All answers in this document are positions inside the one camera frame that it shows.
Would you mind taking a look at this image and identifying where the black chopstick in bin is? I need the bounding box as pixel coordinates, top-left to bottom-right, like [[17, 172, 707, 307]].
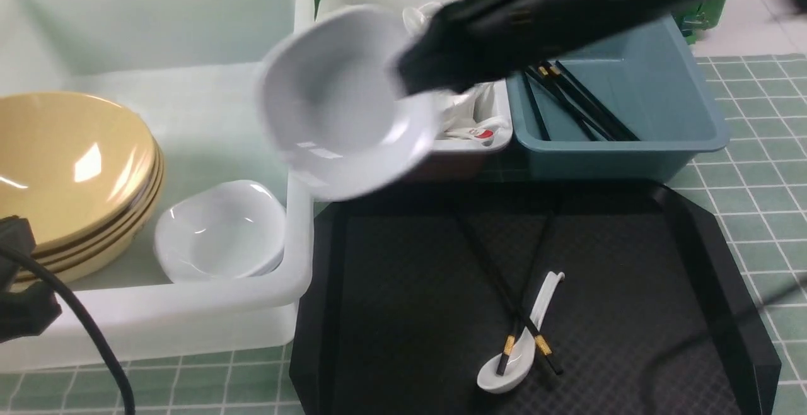
[[521, 72, 551, 141], [543, 61, 641, 141], [530, 64, 616, 141]]

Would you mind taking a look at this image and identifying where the white soup spoon top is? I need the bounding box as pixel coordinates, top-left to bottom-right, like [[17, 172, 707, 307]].
[[402, 2, 442, 36]]

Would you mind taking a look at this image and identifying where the blue-grey plastic bin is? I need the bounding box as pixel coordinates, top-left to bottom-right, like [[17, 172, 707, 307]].
[[506, 18, 729, 182]]

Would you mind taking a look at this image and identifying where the white spoon with red mark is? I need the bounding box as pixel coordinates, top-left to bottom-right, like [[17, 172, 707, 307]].
[[442, 117, 510, 147]]

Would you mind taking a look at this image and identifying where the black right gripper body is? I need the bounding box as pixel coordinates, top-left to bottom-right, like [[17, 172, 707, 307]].
[[396, 0, 596, 95]]

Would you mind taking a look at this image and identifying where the black gold-banded chopstick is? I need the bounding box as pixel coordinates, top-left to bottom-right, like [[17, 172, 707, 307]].
[[495, 202, 559, 377], [446, 203, 564, 377]]

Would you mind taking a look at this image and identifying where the black cable left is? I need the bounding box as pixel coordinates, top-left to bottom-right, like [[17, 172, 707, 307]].
[[0, 246, 137, 415]]

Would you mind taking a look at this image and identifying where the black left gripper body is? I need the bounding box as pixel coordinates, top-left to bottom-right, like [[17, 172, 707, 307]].
[[1, 216, 62, 343]]

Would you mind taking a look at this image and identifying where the bottom stacked yellow bowl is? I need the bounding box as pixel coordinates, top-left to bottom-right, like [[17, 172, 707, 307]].
[[37, 177, 164, 283]]

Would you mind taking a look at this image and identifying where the white ceramic soup spoon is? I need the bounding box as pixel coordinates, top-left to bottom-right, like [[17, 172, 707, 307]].
[[477, 271, 566, 394]]

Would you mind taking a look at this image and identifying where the black plastic serving tray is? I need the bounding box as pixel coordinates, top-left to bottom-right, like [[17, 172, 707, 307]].
[[290, 182, 782, 414]]

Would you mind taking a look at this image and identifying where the middle stacked yellow bowl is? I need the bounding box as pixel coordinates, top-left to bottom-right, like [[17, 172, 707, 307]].
[[35, 155, 165, 273]]

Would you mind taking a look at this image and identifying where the stacked yellow bowl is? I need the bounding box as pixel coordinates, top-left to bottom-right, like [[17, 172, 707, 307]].
[[35, 155, 165, 273], [37, 177, 164, 283], [33, 141, 163, 264]]

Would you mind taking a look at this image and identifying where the white square dish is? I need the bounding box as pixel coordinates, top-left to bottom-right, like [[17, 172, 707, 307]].
[[154, 180, 286, 284], [256, 5, 442, 202]]

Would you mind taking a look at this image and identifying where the green checkered tablecloth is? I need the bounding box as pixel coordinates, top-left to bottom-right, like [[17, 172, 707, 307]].
[[2, 54, 806, 414]]

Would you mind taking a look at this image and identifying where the white square dish in tub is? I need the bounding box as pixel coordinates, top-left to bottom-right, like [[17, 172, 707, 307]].
[[154, 180, 286, 284]]

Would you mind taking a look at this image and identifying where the metal clamp on backdrop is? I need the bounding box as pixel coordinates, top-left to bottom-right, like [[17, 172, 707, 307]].
[[676, 15, 710, 32]]

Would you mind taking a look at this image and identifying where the white spoon bin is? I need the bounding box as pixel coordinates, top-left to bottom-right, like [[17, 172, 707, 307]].
[[316, 0, 513, 182]]

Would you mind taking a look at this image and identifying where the yellow noodle bowl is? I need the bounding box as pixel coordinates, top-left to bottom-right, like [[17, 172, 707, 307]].
[[1, 92, 156, 251]]

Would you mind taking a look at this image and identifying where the top stacked yellow bowl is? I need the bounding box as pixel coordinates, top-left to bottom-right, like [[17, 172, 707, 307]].
[[33, 141, 163, 264]]

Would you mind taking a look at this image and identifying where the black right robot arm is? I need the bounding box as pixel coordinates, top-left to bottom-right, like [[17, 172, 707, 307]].
[[396, 0, 805, 94]]

